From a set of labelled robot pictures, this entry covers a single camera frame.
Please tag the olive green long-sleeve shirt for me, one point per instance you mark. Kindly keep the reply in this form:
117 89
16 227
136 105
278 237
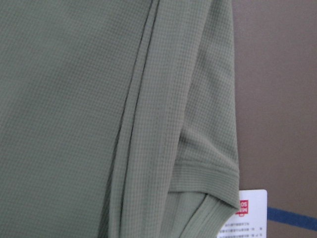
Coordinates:
117 118

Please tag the white shirt hang tag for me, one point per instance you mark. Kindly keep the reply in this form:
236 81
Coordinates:
251 220

